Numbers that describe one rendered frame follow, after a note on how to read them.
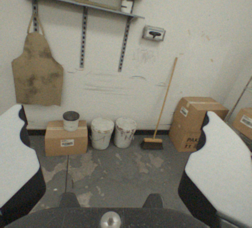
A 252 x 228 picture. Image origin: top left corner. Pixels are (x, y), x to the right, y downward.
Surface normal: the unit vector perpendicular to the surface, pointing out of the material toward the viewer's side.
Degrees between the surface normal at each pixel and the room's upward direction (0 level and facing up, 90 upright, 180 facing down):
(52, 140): 88
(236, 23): 90
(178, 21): 90
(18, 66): 88
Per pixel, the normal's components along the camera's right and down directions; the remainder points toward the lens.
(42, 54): 0.51, 0.41
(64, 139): 0.29, 0.47
